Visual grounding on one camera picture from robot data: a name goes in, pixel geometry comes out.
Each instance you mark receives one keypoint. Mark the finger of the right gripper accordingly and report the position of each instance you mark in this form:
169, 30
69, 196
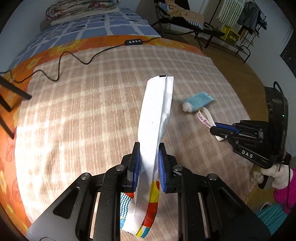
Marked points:
214, 131
227, 126

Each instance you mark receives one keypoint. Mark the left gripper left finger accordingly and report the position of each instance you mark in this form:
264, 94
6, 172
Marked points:
133, 168

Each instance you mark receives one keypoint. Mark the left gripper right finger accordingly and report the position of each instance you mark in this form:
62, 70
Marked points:
167, 178

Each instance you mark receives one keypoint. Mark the white ribbon band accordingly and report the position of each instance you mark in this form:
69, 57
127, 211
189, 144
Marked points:
205, 117

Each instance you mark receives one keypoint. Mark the light blue cream tube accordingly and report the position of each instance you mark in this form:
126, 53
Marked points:
196, 102

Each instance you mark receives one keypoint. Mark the teal trouser leg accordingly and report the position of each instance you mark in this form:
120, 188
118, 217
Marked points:
272, 216

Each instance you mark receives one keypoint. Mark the beige plaid blanket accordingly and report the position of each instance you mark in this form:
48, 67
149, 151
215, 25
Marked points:
84, 113

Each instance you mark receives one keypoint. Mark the yellow plastic crate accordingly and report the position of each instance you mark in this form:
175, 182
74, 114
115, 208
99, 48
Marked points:
230, 36

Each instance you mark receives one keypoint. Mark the black clothes rack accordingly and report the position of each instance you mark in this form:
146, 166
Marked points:
251, 21

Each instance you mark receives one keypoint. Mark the striped green towel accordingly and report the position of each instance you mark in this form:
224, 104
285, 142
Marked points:
230, 12

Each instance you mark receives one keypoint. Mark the black folding chair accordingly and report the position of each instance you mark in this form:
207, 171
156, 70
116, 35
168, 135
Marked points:
164, 19

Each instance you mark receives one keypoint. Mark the tan clothes on chair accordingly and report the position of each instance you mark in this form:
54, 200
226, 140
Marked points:
181, 9

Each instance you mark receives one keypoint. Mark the blue checked bed cover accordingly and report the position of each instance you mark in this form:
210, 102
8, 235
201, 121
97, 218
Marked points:
121, 22

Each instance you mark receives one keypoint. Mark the black tripod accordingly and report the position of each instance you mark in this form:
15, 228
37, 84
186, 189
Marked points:
11, 92

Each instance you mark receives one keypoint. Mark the folded floral quilt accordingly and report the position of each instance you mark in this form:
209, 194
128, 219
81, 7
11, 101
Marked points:
61, 9

